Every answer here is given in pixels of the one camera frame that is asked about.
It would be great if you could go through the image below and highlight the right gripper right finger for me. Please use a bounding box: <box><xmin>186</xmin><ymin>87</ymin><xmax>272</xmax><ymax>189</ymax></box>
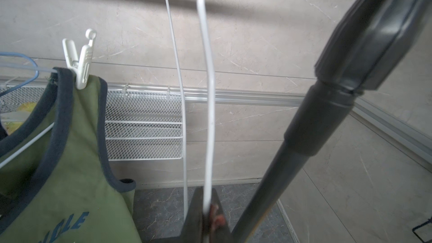
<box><xmin>207</xmin><ymin>189</ymin><xmax>233</xmax><ymax>243</ymax></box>

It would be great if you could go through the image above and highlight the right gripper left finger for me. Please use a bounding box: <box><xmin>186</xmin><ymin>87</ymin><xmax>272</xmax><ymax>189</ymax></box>
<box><xmin>180</xmin><ymin>187</ymin><xmax>204</xmax><ymax>243</ymax></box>

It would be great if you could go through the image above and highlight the green tank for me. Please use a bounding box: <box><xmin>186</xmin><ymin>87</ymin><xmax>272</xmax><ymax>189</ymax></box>
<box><xmin>1</xmin><ymin>68</ymin><xmax>141</xmax><ymax>243</ymax></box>

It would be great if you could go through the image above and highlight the white clothespin top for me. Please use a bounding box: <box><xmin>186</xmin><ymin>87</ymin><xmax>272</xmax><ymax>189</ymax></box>
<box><xmin>62</xmin><ymin>29</ymin><xmax>97</xmax><ymax>90</ymax></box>

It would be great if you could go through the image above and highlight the white wire hanger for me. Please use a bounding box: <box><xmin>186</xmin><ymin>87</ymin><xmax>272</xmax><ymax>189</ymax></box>
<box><xmin>165</xmin><ymin>0</ymin><xmax>216</xmax><ymax>222</ymax></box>
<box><xmin>0</xmin><ymin>123</ymin><xmax>55</xmax><ymax>169</ymax></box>

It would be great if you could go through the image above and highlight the black clothes rack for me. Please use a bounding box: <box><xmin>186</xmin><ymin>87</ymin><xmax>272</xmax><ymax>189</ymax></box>
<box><xmin>232</xmin><ymin>0</ymin><xmax>432</xmax><ymax>243</ymax></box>

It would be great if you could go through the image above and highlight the white wire mesh basket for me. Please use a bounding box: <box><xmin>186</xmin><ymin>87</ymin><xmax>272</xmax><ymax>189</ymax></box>
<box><xmin>0</xmin><ymin>82</ymin><xmax>185</xmax><ymax>162</ymax></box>

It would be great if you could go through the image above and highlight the light blue wire hanger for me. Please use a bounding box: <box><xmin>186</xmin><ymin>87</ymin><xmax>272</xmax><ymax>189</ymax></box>
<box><xmin>1</xmin><ymin>52</ymin><xmax>57</xmax><ymax>97</ymax></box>

